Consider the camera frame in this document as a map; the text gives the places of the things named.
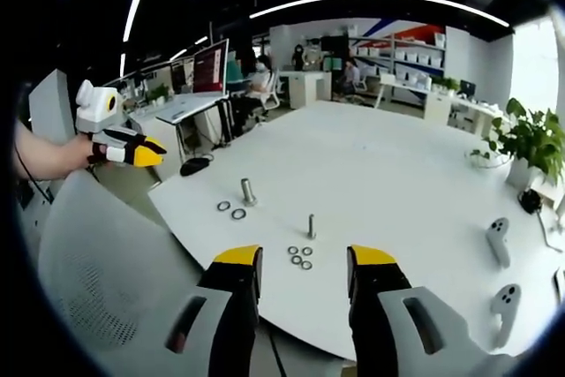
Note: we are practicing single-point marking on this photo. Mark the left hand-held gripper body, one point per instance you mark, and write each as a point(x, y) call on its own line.
point(99, 107)

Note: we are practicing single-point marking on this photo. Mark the white office desk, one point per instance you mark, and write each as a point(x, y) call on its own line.
point(185, 110)

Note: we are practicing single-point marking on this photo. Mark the white mesh office chair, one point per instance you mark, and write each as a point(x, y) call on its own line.
point(101, 262)

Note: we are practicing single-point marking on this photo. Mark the large threaded stud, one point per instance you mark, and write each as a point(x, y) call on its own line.
point(248, 195)

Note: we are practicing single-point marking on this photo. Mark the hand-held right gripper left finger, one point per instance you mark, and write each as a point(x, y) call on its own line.
point(229, 306)

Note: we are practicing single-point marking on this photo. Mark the small steel washer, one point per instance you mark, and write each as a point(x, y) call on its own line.
point(290, 250)
point(304, 251)
point(303, 266)
point(293, 259)

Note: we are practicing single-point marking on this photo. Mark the grey chair back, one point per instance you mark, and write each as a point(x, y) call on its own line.
point(50, 107)

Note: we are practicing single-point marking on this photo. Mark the small desk plant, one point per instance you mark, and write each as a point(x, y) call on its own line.
point(159, 94)

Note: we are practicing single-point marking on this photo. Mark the black computer mouse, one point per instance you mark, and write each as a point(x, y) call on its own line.
point(194, 166)

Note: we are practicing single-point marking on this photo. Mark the shelf with white bins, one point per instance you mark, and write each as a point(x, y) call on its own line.
point(410, 59)

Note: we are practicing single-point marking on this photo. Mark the large steel washer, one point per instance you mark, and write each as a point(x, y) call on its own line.
point(234, 214)
point(220, 206)

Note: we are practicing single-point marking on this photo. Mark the green potted plant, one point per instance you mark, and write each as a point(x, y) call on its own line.
point(529, 134)

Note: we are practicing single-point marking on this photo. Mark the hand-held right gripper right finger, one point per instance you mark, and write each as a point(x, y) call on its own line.
point(388, 306)

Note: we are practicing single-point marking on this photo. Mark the small threaded stud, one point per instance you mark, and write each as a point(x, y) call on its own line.
point(311, 228)

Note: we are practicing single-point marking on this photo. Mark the black round device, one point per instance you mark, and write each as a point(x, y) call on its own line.
point(529, 200)

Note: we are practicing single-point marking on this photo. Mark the white swivel chair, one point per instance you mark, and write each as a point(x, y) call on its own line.
point(271, 94)

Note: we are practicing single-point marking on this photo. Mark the large computer monitor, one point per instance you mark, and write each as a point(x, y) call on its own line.
point(211, 68)

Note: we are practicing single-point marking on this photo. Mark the white cabinet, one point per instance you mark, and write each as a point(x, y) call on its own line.
point(309, 88)

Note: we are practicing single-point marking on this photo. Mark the white handheld controller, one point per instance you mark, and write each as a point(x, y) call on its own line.
point(505, 306)
point(499, 242)

